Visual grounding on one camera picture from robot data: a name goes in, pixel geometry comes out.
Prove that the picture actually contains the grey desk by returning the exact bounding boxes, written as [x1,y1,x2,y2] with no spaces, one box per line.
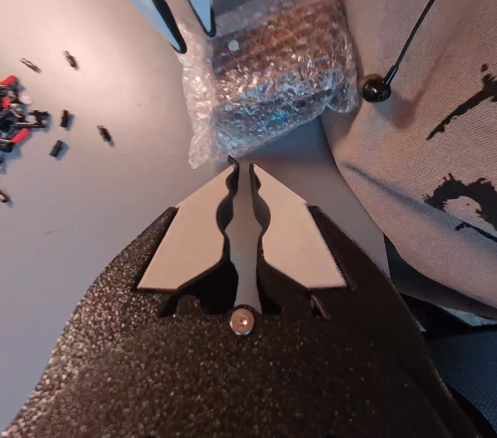
[0,0,389,419]

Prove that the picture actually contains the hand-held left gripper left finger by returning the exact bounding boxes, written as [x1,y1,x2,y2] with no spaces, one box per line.
[137,156,239,316]

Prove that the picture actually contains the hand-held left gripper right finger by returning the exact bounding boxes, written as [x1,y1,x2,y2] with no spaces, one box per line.
[248,163,347,316]

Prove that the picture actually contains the pile of small building pieces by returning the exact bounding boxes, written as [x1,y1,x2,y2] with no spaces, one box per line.
[0,75,51,171]

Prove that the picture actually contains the black earphone with cable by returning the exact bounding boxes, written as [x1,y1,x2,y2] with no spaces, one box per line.
[362,0,476,103]

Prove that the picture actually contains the person's beige hoodie torso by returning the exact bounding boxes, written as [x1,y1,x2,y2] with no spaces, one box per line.
[287,0,497,320]

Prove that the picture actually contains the dark chair seat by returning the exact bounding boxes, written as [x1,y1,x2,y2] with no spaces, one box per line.
[384,236,497,438]

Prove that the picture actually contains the black perforated building block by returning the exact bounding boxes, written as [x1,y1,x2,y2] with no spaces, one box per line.
[211,0,346,143]

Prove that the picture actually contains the clear bubble wrap sheet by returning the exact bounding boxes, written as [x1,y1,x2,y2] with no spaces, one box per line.
[182,0,360,170]

